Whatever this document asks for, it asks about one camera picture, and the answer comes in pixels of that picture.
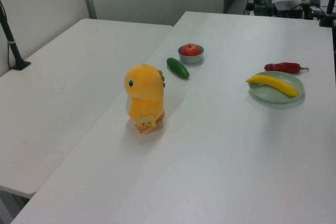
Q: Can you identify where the green cucumber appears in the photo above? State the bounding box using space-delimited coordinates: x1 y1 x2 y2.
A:
166 57 190 80

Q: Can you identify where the red chili pepper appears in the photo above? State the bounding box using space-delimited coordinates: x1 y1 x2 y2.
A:
264 62 310 74

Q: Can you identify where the black camera stand pole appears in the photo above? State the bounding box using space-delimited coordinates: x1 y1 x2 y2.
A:
0 0 32 71

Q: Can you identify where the red apple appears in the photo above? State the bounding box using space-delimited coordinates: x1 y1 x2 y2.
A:
182 43 201 57

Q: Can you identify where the black electronics box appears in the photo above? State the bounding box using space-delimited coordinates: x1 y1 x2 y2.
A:
272 0 305 19

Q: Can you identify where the yellow banana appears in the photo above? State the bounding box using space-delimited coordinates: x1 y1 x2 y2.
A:
246 74 300 98

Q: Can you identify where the light green plastic plate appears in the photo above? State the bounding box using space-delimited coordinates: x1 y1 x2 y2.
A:
248 71 306 103

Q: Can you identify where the small grey metal bowl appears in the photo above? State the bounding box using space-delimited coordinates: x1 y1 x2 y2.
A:
177 45 205 65

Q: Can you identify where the orange plush bird toy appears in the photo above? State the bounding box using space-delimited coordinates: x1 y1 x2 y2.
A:
123 63 166 136

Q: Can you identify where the black clamp stand pole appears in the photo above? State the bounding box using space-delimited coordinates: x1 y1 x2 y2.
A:
319 0 336 27

